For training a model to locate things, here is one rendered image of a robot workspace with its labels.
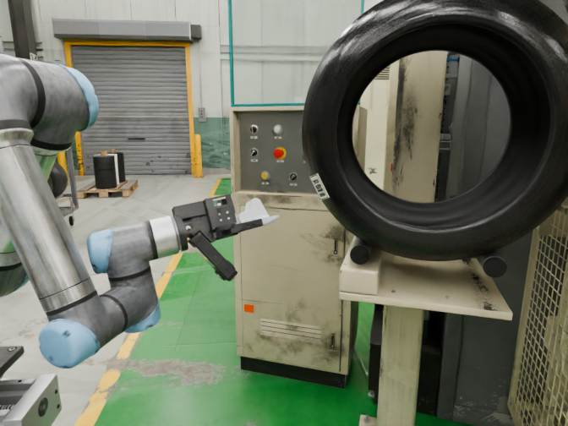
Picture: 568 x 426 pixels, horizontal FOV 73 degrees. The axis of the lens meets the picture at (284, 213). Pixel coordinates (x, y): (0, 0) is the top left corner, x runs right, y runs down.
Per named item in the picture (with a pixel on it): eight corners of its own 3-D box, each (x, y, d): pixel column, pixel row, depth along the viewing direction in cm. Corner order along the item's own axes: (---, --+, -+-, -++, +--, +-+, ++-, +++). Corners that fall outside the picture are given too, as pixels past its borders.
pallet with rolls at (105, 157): (95, 188, 758) (91, 148, 741) (138, 186, 775) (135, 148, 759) (78, 199, 643) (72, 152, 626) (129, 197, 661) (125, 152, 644)
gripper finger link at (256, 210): (277, 192, 80) (235, 201, 76) (285, 220, 79) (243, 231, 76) (273, 194, 82) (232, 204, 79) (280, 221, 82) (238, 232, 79)
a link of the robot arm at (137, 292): (98, 345, 68) (82, 286, 66) (138, 315, 78) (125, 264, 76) (135, 345, 65) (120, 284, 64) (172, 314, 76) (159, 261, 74)
